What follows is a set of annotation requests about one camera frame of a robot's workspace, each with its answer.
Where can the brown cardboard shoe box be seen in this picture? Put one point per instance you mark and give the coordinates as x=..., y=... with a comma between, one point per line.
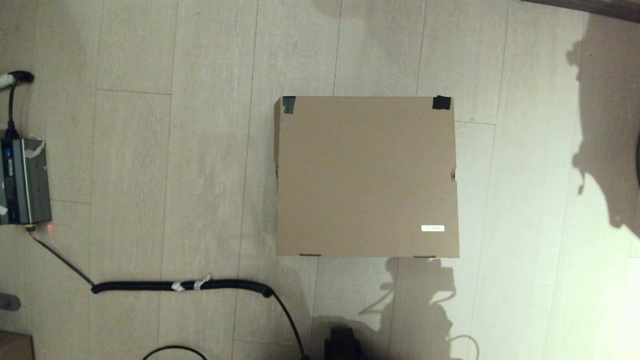
x=365, y=175

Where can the black treaded base wheel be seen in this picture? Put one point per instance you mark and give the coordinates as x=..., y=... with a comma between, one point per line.
x=342, y=345

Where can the dark wooden furniture edge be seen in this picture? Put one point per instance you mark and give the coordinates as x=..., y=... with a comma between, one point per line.
x=600, y=7

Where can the small brown cardboard box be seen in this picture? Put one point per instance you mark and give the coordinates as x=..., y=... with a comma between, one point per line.
x=15, y=346

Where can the grey metal power inverter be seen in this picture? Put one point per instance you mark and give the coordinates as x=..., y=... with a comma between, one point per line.
x=25, y=180

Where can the small grey round object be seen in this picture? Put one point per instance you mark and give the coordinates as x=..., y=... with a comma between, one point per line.
x=9, y=302

